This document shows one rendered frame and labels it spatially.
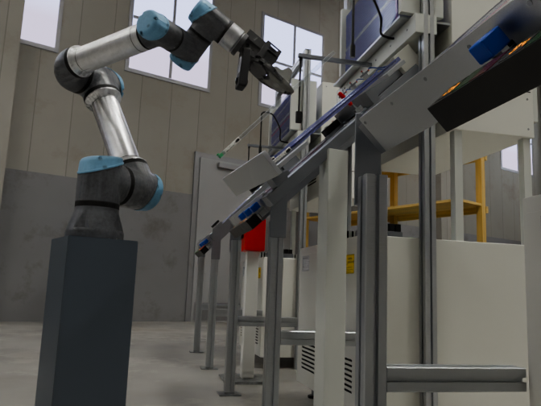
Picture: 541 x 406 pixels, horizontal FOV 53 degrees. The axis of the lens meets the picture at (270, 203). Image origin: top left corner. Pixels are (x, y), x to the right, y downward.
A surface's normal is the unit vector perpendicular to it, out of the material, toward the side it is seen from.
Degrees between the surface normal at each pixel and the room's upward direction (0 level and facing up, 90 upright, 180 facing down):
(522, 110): 90
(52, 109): 90
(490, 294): 90
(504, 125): 90
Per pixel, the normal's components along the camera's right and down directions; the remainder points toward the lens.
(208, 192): 0.56, -0.11
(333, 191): 0.35, -0.14
